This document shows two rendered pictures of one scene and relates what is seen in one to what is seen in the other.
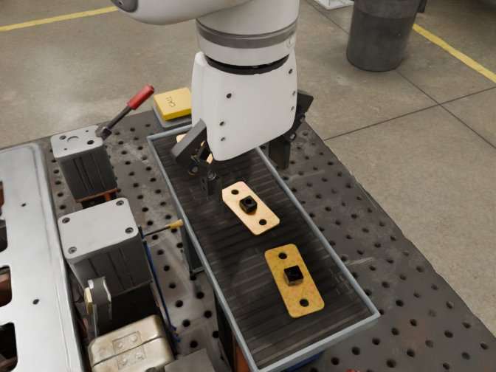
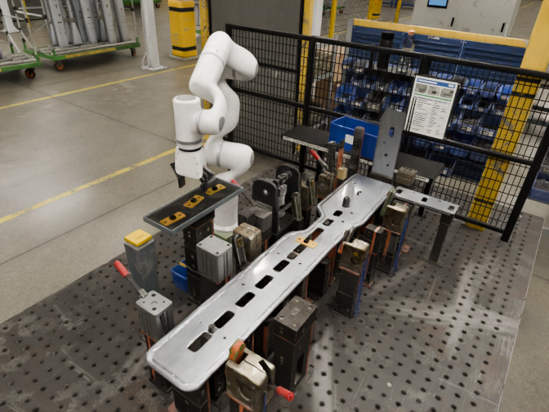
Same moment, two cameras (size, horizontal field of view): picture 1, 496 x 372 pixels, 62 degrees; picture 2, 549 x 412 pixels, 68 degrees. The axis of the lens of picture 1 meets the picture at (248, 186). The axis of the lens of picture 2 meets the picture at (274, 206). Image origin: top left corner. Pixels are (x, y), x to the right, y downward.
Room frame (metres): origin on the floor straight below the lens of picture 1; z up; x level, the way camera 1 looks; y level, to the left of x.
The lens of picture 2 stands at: (0.74, 1.20, 1.92)
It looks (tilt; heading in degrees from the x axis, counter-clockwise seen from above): 32 degrees down; 238
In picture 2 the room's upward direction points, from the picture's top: 3 degrees clockwise
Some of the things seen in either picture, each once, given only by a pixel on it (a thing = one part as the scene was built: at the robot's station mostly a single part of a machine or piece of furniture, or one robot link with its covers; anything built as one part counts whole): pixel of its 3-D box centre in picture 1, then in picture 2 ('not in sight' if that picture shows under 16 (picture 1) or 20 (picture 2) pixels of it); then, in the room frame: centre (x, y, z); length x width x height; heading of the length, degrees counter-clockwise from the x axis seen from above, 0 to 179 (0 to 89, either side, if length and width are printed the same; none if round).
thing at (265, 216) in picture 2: not in sight; (258, 250); (0.09, 0.05, 0.89); 0.13 x 0.11 x 0.38; 115
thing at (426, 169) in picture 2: not in sight; (357, 150); (-0.75, -0.35, 1.02); 0.90 x 0.22 x 0.03; 115
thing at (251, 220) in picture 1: (248, 204); (194, 200); (0.33, 0.00, 1.17); 0.08 x 0.04 x 0.01; 35
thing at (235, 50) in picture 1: (248, 29); (189, 141); (0.34, 0.00, 1.39); 0.09 x 0.08 x 0.03; 125
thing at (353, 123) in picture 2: not in sight; (359, 136); (-0.75, -0.35, 1.10); 0.30 x 0.17 x 0.13; 110
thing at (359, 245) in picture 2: not in sight; (350, 278); (-0.15, 0.35, 0.87); 0.12 x 0.09 x 0.35; 115
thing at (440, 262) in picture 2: not in sight; (441, 235); (-0.75, 0.30, 0.84); 0.11 x 0.06 x 0.29; 115
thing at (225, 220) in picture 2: not in sight; (225, 206); (0.06, -0.34, 0.88); 0.19 x 0.19 x 0.18
